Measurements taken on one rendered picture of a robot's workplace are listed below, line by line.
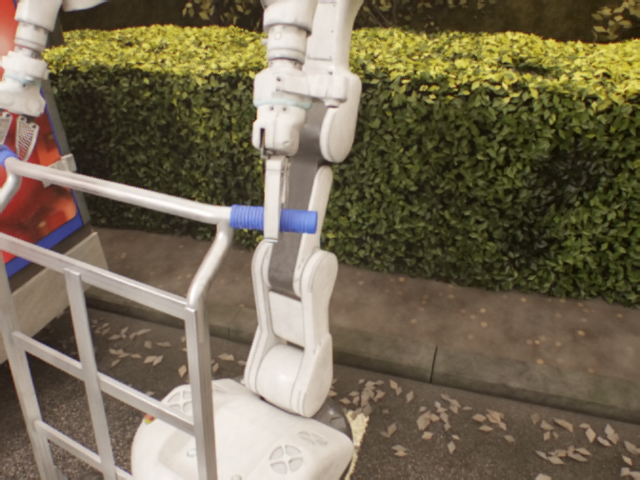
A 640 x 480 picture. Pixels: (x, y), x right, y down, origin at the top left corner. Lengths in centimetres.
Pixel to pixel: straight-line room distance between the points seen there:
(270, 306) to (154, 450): 53
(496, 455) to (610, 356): 70
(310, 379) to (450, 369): 71
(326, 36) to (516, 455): 152
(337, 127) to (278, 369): 78
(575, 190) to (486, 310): 65
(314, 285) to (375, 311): 93
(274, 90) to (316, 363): 102
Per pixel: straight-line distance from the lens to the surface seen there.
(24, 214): 204
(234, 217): 73
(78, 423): 221
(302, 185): 140
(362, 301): 234
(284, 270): 143
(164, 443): 154
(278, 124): 69
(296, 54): 74
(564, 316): 243
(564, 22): 427
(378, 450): 189
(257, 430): 159
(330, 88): 73
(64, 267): 95
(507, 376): 210
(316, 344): 154
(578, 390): 215
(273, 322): 161
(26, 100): 119
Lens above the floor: 155
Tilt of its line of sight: 32 degrees down
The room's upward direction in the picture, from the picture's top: 2 degrees counter-clockwise
